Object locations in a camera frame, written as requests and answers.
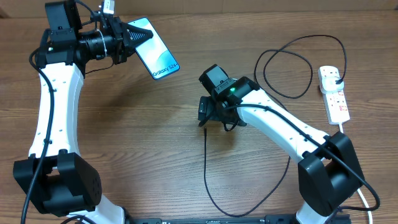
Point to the Galaxy smartphone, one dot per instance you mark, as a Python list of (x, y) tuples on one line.
[(154, 54)]

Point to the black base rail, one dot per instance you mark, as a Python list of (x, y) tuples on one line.
[(268, 219)]

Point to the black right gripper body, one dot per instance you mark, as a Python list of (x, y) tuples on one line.
[(206, 105)]

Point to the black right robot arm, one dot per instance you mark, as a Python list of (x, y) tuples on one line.
[(328, 167)]

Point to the white USB charger plug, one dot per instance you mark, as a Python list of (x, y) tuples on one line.
[(329, 84)]

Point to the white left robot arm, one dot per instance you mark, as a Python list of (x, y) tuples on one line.
[(54, 177)]

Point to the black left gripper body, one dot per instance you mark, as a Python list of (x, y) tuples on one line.
[(115, 45)]

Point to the white power strip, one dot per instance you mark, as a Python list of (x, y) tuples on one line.
[(335, 103)]

